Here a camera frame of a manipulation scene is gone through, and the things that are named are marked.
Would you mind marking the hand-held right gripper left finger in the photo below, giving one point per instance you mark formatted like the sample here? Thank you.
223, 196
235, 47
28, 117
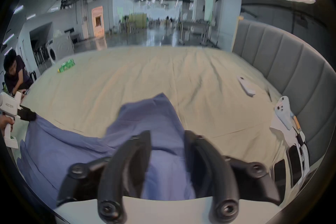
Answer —
118, 173

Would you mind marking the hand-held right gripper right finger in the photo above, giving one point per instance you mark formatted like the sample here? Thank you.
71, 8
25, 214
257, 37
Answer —
210, 165

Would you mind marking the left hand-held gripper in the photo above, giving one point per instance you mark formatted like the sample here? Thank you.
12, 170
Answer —
7, 103

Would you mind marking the blue shirt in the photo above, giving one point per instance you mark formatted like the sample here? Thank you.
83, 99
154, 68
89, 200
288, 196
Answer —
78, 149

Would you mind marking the person's left hand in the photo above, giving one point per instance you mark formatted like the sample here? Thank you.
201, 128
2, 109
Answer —
4, 123

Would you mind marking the green plastic bottle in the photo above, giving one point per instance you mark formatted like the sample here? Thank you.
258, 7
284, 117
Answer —
66, 65

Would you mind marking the white washing machine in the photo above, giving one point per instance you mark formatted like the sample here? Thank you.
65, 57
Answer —
61, 48

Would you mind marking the white device with black panels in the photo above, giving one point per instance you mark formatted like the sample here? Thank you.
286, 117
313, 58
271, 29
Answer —
291, 162

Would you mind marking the white remote control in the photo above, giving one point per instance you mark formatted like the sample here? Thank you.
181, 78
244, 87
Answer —
246, 86

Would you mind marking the white phone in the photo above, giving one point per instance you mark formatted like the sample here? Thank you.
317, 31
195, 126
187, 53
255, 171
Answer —
284, 112

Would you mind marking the bed with beige sheet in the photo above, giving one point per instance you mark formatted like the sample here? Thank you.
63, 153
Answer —
162, 73

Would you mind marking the grey padded headboard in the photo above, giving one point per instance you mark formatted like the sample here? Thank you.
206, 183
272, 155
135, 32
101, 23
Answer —
288, 60

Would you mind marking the metal-framed table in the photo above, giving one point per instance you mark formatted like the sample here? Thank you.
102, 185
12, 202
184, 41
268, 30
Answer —
194, 25

